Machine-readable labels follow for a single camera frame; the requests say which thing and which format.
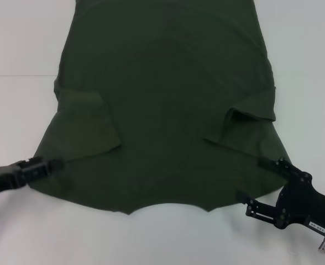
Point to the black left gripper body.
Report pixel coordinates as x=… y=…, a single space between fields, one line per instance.
x=5 y=178

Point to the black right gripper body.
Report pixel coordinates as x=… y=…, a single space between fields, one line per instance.
x=306 y=201

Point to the dark green t-shirt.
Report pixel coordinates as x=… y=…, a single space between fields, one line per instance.
x=162 y=110

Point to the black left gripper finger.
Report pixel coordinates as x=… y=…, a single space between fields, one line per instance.
x=56 y=163
x=38 y=174

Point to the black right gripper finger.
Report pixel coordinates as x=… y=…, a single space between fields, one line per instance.
x=257 y=211
x=267 y=163

